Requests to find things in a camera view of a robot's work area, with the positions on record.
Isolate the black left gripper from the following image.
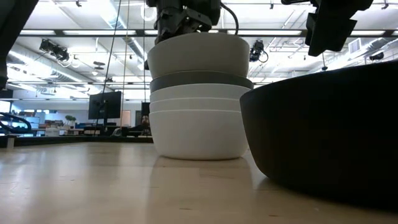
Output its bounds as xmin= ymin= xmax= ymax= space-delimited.
xmin=144 ymin=0 xmax=222 ymax=71

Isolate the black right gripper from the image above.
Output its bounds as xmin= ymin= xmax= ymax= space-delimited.
xmin=305 ymin=0 xmax=374 ymax=57

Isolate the light grey bowl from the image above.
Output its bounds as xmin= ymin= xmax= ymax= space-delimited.
xmin=147 ymin=32 xmax=251 ymax=79

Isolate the dark grey bowl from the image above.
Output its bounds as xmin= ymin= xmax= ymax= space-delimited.
xmin=149 ymin=70 xmax=254 ymax=93

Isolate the small white bowl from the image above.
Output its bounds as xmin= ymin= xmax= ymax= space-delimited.
xmin=149 ymin=83 xmax=252 ymax=103

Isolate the medium white bowl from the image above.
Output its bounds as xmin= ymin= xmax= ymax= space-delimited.
xmin=149 ymin=97 xmax=244 ymax=113

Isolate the black bowl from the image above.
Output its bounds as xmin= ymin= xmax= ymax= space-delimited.
xmin=239 ymin=60 xmax=398 ymax=213

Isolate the white ceiling vent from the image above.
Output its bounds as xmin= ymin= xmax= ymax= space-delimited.
xmin=348 ymin=37 xmax=362 ymax=55

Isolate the black computer monitor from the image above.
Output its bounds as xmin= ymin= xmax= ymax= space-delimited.
xmin=88 ymin=90 xmax=123 ymax=121

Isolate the large white bowl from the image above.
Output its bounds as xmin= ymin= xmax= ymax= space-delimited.
xmin=149 ymin=109 xmax=250 ymax=161

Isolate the black overhead frame beam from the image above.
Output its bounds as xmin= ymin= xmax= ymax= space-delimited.
xmin=18 ymin=29 xmax=398 ymax=37

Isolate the thin tan hanging cable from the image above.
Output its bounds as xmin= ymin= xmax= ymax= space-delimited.
xmin=119 ymin=0 xmax=130 ymax=125

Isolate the thin black hanging cable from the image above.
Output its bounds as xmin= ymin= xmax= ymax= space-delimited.
xmin=93 ymin=0 xmax=123 ymax=129

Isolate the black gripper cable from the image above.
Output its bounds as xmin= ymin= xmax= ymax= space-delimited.
xmin=219 ymin=1 xmax=240 ymax=36

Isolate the black hanging camera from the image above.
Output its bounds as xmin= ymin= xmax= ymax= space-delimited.
xmin=248 ymin=39 xmax=269 ymax=63

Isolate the black table edge frame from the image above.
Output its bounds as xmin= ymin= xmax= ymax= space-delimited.
xmin=0 ymin=135 xmax=154 ymax=148

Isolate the black curved hose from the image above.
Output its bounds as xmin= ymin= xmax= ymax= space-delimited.
xmin=0 ymin=111 xmax=32 ymax=136

